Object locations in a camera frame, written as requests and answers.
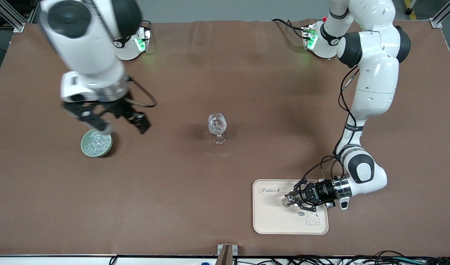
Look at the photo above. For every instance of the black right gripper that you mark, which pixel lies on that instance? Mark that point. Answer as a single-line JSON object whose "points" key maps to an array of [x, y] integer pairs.
{"points": [[121, 107]]}

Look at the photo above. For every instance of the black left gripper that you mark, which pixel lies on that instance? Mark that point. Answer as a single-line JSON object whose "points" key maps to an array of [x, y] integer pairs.
{"points": [[323, 190]]}

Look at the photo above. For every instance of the silver metal jigger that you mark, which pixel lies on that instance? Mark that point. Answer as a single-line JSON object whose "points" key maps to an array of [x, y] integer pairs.
{"points": [[293, 198]]}

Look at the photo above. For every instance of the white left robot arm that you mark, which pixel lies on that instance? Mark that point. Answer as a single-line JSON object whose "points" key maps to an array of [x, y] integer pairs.
{"points": [[375, 81]]}

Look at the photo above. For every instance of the clear ice cube heap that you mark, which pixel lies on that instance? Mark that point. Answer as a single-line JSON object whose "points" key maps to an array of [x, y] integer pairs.
{"points": [[98, 143]]}

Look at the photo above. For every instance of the clear wine glass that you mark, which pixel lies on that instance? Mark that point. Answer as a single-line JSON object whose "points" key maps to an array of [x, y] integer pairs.
{"points": [[219, 139]]}

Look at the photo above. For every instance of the cream rabbit print tray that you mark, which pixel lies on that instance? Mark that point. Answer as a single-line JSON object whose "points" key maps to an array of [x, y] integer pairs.
{"points": [[269, 221]]}

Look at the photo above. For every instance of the green round bowl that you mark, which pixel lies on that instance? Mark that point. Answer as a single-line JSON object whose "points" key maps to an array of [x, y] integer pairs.
{"points": [[83, 146]]}

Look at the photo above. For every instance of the brown table mat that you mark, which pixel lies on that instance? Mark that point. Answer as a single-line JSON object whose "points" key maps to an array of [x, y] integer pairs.
{"points": [[210, 73]]}

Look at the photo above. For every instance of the black caster wheel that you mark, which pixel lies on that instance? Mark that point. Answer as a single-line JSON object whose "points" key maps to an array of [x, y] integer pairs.
{"points": [[408, 11]]}

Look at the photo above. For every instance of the grey metal bracket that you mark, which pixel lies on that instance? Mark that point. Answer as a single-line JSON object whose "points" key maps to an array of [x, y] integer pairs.
{"points": [[235, 250]]}

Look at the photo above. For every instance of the brown camera pole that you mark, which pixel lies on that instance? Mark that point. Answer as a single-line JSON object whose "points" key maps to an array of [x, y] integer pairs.
{"points": [[225, 257]]}

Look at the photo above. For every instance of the aluminium frame post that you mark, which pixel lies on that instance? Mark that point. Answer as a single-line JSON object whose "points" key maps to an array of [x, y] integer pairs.
{"points": [[15, 18], [440, 18]]}

